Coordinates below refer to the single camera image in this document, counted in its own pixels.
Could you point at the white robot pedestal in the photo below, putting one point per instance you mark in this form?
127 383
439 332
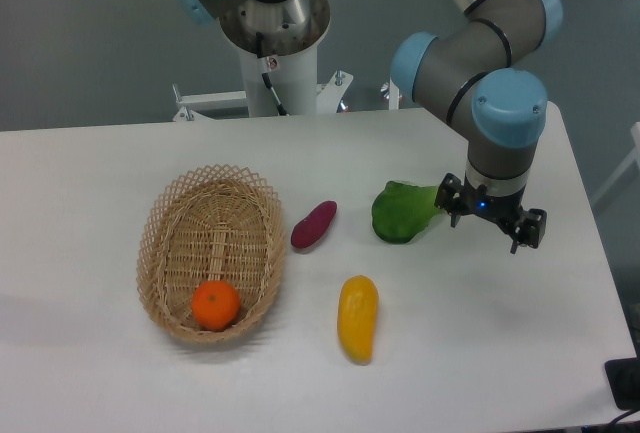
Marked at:
277 47

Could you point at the white frame at right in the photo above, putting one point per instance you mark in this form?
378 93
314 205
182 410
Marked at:
621 176

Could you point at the black device at edge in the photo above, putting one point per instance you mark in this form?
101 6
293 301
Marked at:
623 379

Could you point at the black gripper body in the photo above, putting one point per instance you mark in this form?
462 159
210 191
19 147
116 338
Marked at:
495 209

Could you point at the orange fruit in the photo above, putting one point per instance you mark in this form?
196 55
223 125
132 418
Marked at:
215 304

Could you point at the purple sweet potato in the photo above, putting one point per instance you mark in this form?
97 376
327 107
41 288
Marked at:
308 231

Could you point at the green bok choy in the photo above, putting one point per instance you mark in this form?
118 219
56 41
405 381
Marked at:
401 211

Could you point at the woven wicker basket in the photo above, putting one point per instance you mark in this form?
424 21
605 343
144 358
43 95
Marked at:
217 222

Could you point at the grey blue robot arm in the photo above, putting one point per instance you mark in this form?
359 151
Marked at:
467 80

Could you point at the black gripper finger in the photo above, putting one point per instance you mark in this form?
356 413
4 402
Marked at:
448 198
529 229

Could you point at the yellow mango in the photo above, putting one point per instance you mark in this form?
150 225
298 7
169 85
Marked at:
357 318

